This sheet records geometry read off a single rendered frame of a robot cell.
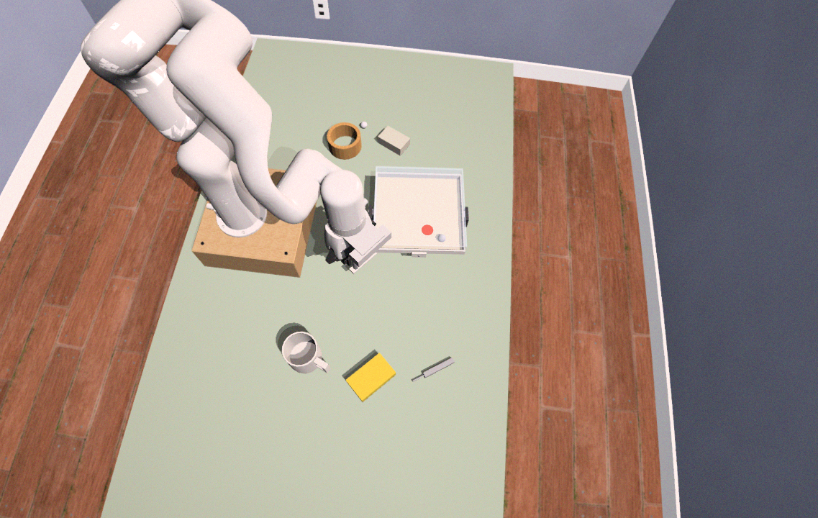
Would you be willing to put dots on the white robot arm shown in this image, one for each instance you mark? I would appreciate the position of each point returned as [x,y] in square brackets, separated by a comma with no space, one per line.
[202,84]

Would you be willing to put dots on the white mug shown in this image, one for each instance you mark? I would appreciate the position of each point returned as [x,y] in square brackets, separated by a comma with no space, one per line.
[298,348]

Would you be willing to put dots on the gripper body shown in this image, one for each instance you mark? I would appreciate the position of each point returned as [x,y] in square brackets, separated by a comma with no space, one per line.
[340,246]

